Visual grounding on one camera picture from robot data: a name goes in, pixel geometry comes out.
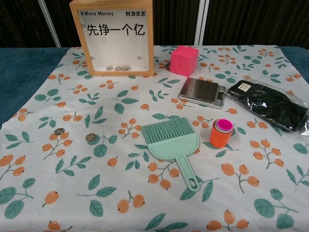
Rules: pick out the mint green hand brush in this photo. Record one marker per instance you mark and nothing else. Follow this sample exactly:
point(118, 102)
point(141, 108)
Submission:
point(169, 142)

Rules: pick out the wooden coin bank box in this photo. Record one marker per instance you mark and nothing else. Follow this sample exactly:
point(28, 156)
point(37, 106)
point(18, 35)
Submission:
point(116, 48)

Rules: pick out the silver digital pocket scale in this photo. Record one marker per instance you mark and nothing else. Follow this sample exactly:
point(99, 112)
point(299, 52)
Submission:
point(200, 90)

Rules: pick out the white floral tablecloth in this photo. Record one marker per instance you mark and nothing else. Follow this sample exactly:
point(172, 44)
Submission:
point(135, 169)

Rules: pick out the pink foam cube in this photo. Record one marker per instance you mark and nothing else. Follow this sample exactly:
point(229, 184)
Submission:
point(183, 60)

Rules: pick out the orange plastic stacking cup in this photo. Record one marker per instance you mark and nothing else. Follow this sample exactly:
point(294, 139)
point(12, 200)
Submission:
point(218, 139)

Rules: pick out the magenta plastic stacking cup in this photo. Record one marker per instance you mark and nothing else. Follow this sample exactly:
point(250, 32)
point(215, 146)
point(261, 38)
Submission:
point(225, 125)

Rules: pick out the dark slatted partition panel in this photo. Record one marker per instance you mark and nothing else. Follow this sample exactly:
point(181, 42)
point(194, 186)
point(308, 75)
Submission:
point(19, 21)
point(260, 21)
point(65, 29)
point(173, 21)

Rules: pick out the black gloves in plastic bag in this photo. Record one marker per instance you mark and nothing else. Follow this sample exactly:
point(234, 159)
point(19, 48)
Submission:
point(272, 104)

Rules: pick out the teal table cover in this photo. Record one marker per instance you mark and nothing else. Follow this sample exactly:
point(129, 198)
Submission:
point(24, 72)

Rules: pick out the white partition post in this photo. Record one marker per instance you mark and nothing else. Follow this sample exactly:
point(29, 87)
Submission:
point(201, 21)
point(49, 24)

